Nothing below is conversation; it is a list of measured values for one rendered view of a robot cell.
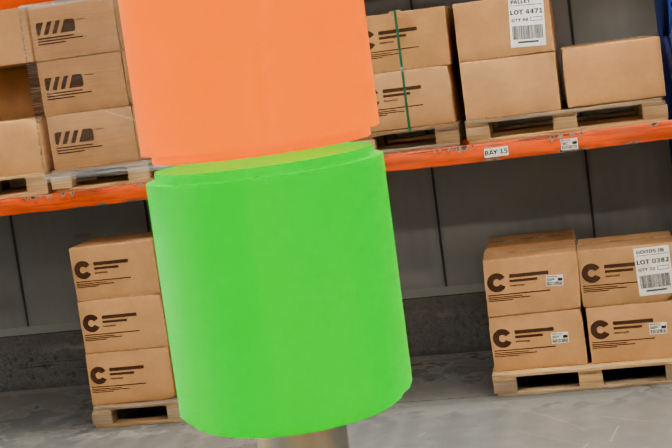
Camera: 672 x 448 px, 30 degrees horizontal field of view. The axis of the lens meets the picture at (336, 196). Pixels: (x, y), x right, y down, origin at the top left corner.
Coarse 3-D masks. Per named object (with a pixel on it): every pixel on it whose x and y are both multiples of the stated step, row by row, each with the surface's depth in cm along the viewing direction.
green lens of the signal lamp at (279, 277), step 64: (192, 192) 24; (256, 192) 24; (320, 192) 24; (384, 192) 26; (192, 256) 24; (256, 256) 24; (320, 256) 24; (384, 256) 25; (192, 320) 25; (256, 320) 24; (320, 320) 24; (384, 320) 25; (192, 384) 25; (256, 384) 24; (320, 384) 24; (384, 384) 25
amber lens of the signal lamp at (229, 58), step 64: (128, 0) 25; (192, 0) 24; (256, 0) 23; (320, 0) 24; (128, 64) 25; (192, 64) 24; (256, 64) 24; (320, 64) 24; (192, 128) 24; (256, 128) 24; (320, 128) 24
